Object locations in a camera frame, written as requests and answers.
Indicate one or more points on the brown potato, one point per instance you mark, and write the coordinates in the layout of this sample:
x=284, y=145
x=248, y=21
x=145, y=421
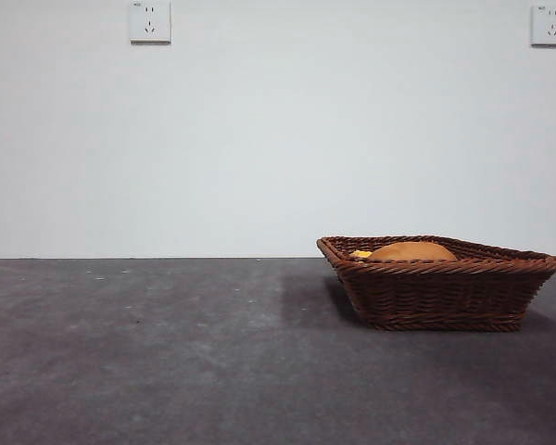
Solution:
x=412, y=251

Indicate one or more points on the brown wicker basket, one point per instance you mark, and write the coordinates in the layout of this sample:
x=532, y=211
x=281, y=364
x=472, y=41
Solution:
x=435, y=292

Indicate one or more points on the white wall socket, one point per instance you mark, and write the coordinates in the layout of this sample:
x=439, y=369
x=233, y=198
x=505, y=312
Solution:
x=150, y=23
x=547, y=25

